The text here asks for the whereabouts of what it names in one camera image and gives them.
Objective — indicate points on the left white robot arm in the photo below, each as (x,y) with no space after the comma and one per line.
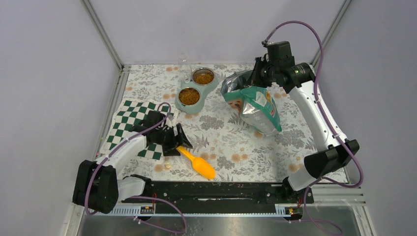
(98,186)

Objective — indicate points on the yellow plastic scoop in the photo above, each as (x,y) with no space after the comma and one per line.
(200,165)

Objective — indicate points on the floral tablecloth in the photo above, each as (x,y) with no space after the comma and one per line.
(236,150)

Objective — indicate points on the clear plastic cup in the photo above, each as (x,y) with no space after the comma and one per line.
(184,68)

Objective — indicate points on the teal dog food bag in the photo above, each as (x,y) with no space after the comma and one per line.
(254,105)

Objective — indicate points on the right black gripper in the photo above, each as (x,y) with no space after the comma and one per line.
(255,80)

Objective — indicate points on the teal double pet bowl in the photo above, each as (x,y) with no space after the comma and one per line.
(191,95)

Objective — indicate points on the green white checkered mat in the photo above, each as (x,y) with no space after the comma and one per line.
(130,127)

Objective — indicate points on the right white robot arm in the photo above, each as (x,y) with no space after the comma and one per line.
(334,148)

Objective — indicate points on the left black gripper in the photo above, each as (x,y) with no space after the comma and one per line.
(181,139)

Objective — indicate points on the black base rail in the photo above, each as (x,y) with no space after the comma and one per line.
(205,198)

